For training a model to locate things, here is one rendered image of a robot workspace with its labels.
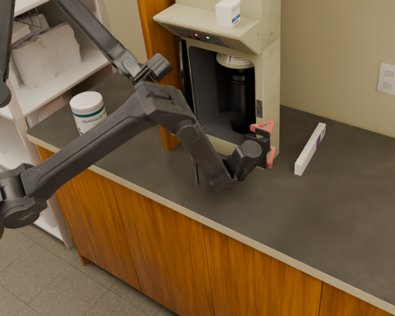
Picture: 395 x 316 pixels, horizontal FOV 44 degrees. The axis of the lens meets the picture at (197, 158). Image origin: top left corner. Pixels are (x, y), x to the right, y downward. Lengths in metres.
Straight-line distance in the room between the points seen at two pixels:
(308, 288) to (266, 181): 0.39
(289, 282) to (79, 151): 0.92
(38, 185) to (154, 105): 0.29
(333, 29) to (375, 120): 0.39
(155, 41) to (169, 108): 0.75
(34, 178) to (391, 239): 1.05
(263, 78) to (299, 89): 0.53
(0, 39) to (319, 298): 1.22
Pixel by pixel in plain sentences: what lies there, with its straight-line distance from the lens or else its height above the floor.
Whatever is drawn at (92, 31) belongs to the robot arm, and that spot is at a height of 1.52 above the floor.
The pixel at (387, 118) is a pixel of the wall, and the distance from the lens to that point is 1.97.
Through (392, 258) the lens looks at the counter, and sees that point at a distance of 1.54.
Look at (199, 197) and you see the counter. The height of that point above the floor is 0.94.
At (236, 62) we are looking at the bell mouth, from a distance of 1.61.
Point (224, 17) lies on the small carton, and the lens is 1.42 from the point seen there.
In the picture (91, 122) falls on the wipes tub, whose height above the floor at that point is 1.02.
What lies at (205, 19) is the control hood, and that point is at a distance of 1.50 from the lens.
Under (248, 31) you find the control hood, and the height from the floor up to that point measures 1.51.
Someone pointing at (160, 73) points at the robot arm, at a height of 1.38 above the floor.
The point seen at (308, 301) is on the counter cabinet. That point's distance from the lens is 1.68.
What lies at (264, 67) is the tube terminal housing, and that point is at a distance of 1.54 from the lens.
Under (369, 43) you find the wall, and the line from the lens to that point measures 1.85.
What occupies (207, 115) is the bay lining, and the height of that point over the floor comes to 1.05.
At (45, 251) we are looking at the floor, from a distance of 2.99.
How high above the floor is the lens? 2.11
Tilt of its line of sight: 39 degrees down
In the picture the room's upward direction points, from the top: 7 degrees counter-clockwise
